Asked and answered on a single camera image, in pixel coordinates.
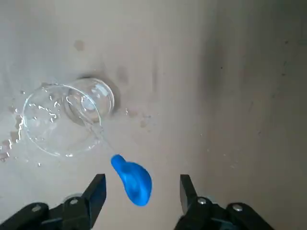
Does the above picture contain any clear glass beaker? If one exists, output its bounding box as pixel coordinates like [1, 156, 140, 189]
[22, 77, 116, 158]

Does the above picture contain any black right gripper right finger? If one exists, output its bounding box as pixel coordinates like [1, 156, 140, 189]
[174, 174, 275, 230]

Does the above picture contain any glass pipette with blue bulb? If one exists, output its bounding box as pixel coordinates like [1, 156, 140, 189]
[66, 94, 154, 207]

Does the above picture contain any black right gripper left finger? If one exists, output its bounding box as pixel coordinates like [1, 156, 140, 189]
[0, 173, 107, 230]

